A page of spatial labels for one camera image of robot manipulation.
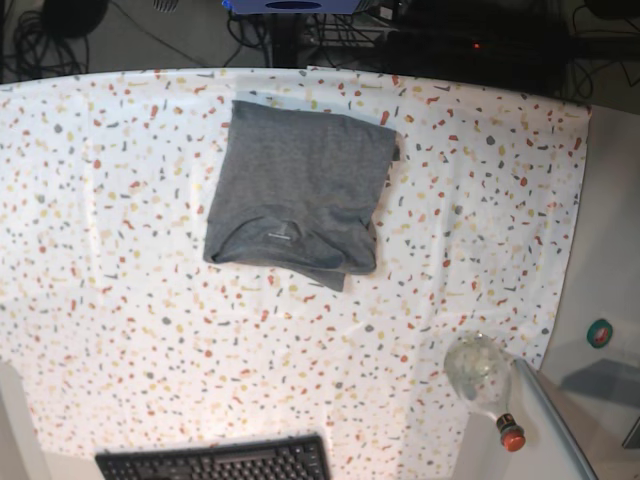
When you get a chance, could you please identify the grey t-shirt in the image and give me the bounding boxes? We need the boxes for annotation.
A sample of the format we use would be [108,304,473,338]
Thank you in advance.
[203,100,398,292]

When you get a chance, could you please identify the clear bottle with orange cap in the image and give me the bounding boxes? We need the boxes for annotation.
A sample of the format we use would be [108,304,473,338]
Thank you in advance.
[444,332,526,453]

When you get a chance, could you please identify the black computer keyboard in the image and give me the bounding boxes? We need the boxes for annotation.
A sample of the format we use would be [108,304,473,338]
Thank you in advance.
[95,435,331,480]

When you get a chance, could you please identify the terrazzo patterned white tablecloth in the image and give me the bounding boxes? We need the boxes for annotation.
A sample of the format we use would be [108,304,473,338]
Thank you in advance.
[1,68,591,479]

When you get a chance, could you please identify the blue box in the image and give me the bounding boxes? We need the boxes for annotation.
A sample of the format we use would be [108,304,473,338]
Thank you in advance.
[222,0,376,15]

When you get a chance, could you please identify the green tape roll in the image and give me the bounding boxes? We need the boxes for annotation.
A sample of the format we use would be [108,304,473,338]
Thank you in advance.
[586,319,613,349]

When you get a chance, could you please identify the grey metal rail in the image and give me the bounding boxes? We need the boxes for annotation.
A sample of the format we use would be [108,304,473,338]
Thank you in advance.
[513,359,597,479]

